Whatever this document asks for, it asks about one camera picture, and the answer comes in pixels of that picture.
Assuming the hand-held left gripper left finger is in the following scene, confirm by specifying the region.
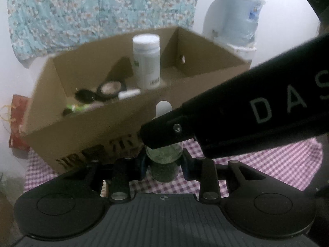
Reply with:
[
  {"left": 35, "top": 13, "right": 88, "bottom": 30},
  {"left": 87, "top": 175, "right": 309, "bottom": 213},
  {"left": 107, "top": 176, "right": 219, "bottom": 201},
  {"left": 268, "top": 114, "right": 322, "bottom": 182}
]
[{"left": 63, "top": 156, "right": 149, "bottom": 204}]

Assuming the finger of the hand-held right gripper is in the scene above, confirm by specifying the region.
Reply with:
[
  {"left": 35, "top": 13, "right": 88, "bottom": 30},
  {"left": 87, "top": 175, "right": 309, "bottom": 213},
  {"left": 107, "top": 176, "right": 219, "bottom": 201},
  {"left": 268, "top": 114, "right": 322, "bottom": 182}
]
[{"left": 140, "top": 107, "right": 198, "bottom": 150}]

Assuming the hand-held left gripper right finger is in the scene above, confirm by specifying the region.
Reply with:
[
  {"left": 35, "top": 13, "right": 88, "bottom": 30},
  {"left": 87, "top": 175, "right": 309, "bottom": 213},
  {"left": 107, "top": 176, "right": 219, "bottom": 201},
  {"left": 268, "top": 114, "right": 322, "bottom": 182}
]
[{"left": 181, "top": 150, "right": 286, "bottom": 204}]

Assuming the green dropper bottle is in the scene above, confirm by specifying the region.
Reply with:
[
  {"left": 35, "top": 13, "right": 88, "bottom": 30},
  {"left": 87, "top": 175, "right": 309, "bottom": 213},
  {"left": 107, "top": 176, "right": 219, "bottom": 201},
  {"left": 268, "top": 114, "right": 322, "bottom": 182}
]
[{"left": 145, "top": 101, "right": 183, "bottom": 183}]

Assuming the white charger plug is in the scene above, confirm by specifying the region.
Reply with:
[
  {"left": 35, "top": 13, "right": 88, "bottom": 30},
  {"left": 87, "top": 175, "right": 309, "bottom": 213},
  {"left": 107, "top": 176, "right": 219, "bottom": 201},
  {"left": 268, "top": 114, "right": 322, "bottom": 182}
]
[{"left": 118, "top": 89, "right": 141, "bottom": 100}]

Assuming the white plastic bottle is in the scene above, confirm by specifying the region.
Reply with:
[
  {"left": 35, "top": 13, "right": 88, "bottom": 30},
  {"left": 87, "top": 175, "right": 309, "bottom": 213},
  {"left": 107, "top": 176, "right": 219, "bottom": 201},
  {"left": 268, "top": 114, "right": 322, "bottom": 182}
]
[{"left": 132, "top": 34, "right": 161, "bottom": 90}]

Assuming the black tape roll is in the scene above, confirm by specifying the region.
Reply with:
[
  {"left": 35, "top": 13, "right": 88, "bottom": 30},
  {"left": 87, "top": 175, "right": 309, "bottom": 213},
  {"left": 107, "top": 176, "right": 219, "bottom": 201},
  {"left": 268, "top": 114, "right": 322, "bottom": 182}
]
[{"left": 96, "top": 80, "right": 125, "bottom": 102}]

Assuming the brown cardboard box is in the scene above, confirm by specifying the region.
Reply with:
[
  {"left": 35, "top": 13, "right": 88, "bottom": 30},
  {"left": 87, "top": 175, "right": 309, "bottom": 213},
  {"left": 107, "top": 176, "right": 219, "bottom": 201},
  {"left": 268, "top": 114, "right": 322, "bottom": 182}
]
[{"left": 19, "top": 26, "right": 254, "bottom": 174}]

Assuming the black oval case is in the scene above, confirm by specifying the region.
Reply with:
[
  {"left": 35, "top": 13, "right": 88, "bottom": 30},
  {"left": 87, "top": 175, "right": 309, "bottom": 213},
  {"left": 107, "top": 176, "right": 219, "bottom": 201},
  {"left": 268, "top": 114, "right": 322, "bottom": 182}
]
[{"left": 76, "top": 89, "right": 96, "bottom": 103}]

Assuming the green lip balm stick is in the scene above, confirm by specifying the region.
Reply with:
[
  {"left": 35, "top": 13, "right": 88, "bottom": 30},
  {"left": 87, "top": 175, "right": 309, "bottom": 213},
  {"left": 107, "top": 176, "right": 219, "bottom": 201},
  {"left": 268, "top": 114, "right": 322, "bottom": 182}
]
[{"left": 65, "top": 104, "right": 89, "bottom": 112}]

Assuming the purple checkered tablecloth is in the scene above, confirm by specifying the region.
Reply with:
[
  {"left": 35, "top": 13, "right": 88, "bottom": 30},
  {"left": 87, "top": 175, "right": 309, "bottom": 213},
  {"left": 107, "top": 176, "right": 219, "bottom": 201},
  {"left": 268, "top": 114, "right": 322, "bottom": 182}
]
[{"left": 24, "top": 136, "right": 323, "bottom": 198}]

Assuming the red snack packet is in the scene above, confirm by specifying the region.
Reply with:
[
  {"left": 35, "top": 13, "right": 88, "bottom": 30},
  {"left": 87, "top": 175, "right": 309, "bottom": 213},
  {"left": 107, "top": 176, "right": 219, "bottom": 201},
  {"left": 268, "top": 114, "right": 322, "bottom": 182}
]
[{"left": 0, "top": 95, "right": 32, "bottom": 151}]

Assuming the teal floral cloth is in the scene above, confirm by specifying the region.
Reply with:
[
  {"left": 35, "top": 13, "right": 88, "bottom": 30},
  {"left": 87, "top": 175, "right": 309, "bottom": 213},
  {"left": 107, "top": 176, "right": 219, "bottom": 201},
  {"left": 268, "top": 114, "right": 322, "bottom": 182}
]
[{"left": 8, "top": 0, "right": 214, "bottom": 62}]

